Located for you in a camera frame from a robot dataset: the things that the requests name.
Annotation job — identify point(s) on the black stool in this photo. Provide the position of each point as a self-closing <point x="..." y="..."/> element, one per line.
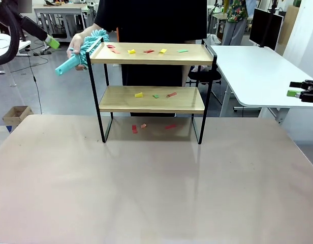
<point x="204" y="75"/>

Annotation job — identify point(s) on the teal chenille duster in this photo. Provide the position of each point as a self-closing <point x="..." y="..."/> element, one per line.
<point x="67" y="64"/>

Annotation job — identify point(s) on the person's left forearm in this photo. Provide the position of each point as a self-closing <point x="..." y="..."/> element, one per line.
<point x="185" y="76"/>

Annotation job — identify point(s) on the salmon paper scrap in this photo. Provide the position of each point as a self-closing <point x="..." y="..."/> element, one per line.
<point x="143" y="125"/>

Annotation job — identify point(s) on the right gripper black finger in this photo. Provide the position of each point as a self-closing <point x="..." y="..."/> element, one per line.
<point x="311" y="96"/>
<point x="311" y="84"/>

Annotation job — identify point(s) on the brown board panel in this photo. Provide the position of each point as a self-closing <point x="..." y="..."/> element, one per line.
<point x="289" y="23"/>

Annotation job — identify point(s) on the small white table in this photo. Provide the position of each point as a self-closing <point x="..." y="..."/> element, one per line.
<point x="4" y="44"/>

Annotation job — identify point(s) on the grey background desk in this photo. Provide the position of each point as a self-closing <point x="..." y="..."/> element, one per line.
<point x="60" y="7"/>

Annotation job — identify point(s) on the black computer monitor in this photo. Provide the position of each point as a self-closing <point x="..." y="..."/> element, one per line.
<point x="265" y="25"/>

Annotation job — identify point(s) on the two-tier wooden black-frame shelf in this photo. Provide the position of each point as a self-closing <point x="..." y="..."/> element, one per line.
<point x="121" y="100"/>

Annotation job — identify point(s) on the person in black shirt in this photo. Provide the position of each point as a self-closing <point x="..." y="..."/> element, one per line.
<point x="151" y="20"/>

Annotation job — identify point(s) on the cardboard box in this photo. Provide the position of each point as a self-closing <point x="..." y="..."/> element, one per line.
<point x="16" y="114"/>

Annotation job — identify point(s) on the person's right hand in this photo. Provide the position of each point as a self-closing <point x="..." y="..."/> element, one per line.
<point x="75" y="45"/>

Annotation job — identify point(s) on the green paper scrap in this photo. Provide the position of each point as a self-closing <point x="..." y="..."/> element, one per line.
<point x="182" y="50"/>
<point x="155" y="96"/>

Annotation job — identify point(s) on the person in floral shirt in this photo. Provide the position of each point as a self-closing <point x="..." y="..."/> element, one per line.
<point x="235" y="15"/>

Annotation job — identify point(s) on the large white table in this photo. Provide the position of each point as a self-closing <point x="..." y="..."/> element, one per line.
<point x="260" y="71"/>

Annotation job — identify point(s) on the person's right forearm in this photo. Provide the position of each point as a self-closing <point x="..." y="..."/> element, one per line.
<point x="91" y="30"/>

